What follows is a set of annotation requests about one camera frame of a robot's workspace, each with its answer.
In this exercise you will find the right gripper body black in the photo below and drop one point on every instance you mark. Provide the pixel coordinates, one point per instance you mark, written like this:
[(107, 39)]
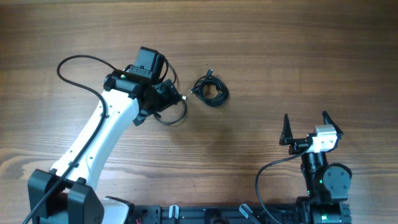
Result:
[(298, 146)]

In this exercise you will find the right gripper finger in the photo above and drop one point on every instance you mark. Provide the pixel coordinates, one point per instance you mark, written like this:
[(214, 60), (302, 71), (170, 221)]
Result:
[(286, 137), (327, 120)]

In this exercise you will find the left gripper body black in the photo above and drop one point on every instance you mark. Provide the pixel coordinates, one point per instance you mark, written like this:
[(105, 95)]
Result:
[(162, 99)]

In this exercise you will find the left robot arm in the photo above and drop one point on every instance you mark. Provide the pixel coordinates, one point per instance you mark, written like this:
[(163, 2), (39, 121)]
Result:
[(91, 207)]

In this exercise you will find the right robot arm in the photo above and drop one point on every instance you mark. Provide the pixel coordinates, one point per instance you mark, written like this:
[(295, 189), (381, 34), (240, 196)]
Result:
[(327, 184)]

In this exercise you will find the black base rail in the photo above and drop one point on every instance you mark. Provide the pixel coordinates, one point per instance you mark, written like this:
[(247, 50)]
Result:
[(283, 213)]

